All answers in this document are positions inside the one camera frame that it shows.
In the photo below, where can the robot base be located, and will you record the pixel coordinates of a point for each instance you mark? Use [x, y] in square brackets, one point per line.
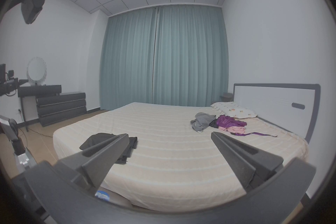
[26, 160]

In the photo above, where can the grey garment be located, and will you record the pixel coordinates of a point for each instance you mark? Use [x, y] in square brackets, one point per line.
[200, 120]

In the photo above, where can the bed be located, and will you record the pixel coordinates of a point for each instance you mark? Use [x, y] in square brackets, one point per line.
[170, 165]

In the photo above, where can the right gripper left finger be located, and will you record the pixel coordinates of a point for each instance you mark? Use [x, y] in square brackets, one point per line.
[99, 162]

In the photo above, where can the purple garment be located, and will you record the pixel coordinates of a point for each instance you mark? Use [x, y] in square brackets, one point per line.
[227, 122]

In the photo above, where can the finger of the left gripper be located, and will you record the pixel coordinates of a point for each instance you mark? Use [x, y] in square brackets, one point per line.
[22, 82]

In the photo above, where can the blue-green curtain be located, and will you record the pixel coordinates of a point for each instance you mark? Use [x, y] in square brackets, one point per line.
[128, 60]
[191, 60]

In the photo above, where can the round white mirror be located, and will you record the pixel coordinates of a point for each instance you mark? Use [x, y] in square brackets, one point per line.
[36, 70]

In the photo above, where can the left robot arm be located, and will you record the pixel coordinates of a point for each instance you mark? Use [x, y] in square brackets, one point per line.
[6, 87]

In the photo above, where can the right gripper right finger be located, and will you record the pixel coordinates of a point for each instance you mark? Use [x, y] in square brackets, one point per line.
[246, 162]

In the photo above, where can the pink garment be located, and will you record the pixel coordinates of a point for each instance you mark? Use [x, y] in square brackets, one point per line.
[235, 129]

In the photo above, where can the white printed pillow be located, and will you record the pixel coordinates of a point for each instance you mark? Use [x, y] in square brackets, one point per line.
[236, 110]

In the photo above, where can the black shiny garment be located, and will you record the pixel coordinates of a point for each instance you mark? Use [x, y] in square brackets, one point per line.
[214, 124]

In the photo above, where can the black long-sleeved top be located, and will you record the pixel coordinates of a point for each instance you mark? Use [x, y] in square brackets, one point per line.
[97, 140]

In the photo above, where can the grey bedside table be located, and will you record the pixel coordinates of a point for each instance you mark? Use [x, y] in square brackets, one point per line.
[226, 97]

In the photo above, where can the black chest of drawers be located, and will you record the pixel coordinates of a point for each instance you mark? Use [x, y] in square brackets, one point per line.
[60, 110]

